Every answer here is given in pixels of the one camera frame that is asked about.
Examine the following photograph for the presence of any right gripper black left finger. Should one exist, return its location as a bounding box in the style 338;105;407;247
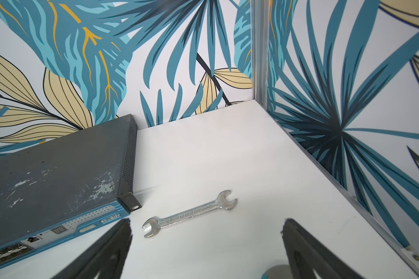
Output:
54;219;132;279

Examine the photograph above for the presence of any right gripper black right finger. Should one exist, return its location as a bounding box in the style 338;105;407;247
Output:
281;219;363;279

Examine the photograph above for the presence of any silver open-end wrench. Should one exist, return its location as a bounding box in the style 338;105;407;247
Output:
142;189;238;239

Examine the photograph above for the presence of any grey network switch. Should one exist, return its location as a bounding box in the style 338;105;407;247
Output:
0;115;141;269

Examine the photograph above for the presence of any aluminium corner post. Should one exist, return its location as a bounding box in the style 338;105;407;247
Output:
251;0;270;109

